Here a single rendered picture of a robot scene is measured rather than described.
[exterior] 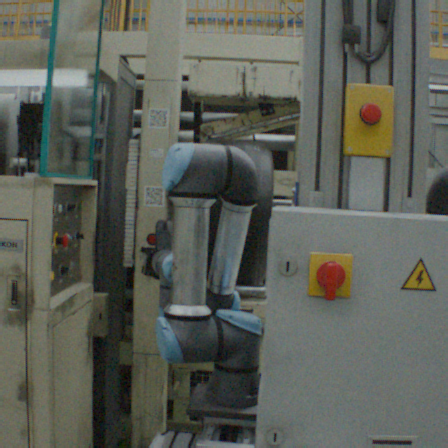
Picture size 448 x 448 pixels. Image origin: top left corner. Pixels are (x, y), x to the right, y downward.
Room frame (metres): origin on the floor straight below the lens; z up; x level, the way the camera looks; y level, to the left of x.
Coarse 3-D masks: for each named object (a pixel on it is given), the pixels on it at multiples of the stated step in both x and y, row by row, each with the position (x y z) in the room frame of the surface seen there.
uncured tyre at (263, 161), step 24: (216, 144) 2.28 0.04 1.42; (240, 144) 2.29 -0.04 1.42; (264, 144) 2.37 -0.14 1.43; (264, 168) 2.20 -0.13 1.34; (264, 192) 2.15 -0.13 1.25; (216, 216) 2.13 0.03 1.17; (264, 216) 2.14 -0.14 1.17; (264, 240) 2.16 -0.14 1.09; (240, 264) 2.18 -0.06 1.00; (264, 264) 2.22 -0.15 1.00
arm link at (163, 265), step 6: (168, 252) 1.70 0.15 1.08; (162, 258) 1.67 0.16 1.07; (168, 258) 1.64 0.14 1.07; (156, 264) 1.70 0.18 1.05; (162, 264) 1.65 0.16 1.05; (168, 264) 1.61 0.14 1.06; (162, 270) 1.64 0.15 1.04; (168, 270) 1.61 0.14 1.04; (162, 276) 1.65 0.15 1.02; (168, 276) 1.61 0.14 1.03; (162, 282) 1.65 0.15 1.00; (168, 282) 1.64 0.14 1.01
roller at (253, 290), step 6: (234, 288) 2.25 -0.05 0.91; (240, 288) 2.24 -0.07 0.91; (246, 288) 2.24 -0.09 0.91; (252, 288) 2.24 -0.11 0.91; (258, 288) 2.24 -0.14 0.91; (264, 288) 2.24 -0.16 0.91; (240, 294) 2.25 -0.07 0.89; (246, 294) 2.25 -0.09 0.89; (252, 294) 2.25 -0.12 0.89; (258, 294) 2.24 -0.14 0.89; (264, 294) 2.24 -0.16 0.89
